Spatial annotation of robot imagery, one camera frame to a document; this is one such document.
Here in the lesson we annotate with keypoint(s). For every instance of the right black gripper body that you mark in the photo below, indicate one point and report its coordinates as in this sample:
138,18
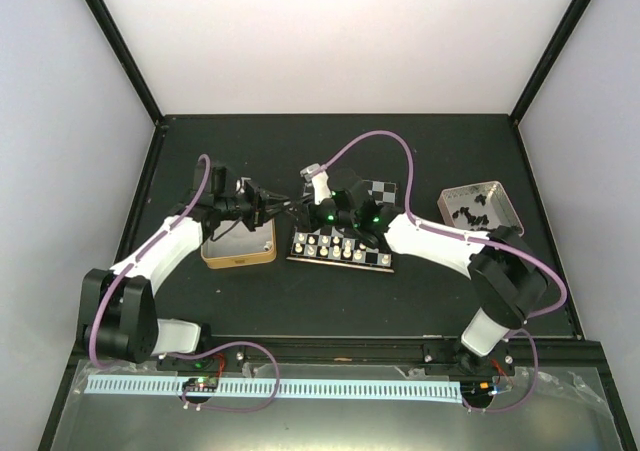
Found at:
342,219

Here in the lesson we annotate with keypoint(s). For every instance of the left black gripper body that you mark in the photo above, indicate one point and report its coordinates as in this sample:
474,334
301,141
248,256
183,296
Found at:
254,217

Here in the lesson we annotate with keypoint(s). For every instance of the black and white chessboard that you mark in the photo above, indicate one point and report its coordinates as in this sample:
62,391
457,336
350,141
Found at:
330,246

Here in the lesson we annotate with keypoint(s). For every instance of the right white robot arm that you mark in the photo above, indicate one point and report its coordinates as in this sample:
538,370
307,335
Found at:
507,285

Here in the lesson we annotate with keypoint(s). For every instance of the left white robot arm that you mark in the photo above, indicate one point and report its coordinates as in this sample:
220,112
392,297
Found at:
117,318

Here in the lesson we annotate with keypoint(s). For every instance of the black pieces in tray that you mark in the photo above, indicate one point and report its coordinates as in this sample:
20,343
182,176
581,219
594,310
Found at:
476,215

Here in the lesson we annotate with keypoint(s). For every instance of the left circuit board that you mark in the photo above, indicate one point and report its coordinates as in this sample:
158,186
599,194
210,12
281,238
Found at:
200,384

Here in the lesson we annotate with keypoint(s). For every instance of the circuit board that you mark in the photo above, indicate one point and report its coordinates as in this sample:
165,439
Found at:
200,384
485,388

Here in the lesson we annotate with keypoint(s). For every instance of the right circuit board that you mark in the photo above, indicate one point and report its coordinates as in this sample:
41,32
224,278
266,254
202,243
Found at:
485,388

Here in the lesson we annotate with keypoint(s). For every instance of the gold tin tray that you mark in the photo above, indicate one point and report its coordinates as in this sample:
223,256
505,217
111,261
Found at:
235,246

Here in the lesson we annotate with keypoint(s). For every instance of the pink mesh tray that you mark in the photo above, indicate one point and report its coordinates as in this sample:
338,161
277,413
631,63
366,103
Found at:
500,204

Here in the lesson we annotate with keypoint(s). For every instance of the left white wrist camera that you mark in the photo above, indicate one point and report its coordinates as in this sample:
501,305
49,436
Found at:
244,188

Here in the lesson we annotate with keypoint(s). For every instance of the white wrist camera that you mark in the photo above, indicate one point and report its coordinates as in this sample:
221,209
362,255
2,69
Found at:
317,177
244,188

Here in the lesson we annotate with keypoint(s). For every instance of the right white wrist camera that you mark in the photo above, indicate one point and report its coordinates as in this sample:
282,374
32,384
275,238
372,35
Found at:
317,177

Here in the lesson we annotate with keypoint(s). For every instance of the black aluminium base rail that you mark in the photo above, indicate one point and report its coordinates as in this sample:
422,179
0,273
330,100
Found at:
441,356

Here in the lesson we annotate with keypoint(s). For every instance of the light blue slotted cable duct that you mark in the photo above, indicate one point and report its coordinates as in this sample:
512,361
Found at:
263,388

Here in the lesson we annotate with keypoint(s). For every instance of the left black frame post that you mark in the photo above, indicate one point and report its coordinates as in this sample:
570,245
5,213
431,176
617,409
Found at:
116,41

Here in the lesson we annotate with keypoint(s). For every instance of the black frame post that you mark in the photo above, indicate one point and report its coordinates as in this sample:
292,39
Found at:
560,37
116,41

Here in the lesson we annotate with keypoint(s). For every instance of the right black frame post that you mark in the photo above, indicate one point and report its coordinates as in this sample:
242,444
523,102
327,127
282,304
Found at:
560,37

